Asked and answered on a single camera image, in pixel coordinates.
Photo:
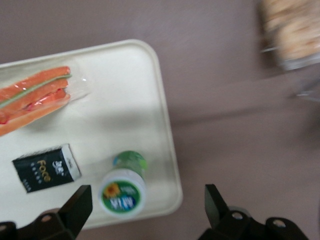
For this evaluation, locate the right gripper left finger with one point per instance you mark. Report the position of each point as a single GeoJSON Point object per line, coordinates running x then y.
{"type": "Point", "coordinates": [67, 220]}

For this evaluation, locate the cream plastic tray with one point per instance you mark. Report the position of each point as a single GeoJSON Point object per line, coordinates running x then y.
{"type": "Point", "coordinates": [120, 100]}

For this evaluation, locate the clear bag of cereal bars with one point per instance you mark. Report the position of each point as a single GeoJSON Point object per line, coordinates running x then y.
{"type": "Point", "coordinates": [290, 27]}

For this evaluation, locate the green gum bottle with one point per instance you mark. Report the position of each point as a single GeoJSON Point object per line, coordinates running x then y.
{"type": "Point", "coordinates": [122, 192]}

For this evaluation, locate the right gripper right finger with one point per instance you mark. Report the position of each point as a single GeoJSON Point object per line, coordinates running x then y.
{"type": "Point", "coordinates": [225, 225]}

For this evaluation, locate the wrapped triangle sandwich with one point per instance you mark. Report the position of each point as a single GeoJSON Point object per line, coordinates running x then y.
{"type": "Point", "coordinates": [32, 92]}

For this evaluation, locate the black tissue pack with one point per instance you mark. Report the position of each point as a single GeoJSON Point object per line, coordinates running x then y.
{"type": "Point", "coordinates": [42, 170]}

